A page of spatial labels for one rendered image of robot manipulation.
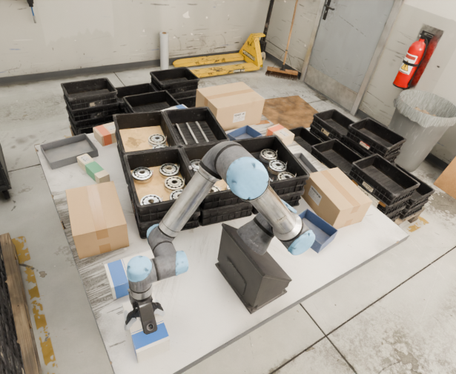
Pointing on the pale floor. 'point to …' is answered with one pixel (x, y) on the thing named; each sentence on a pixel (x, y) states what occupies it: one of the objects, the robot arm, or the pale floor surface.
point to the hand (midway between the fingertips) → (145, 323)
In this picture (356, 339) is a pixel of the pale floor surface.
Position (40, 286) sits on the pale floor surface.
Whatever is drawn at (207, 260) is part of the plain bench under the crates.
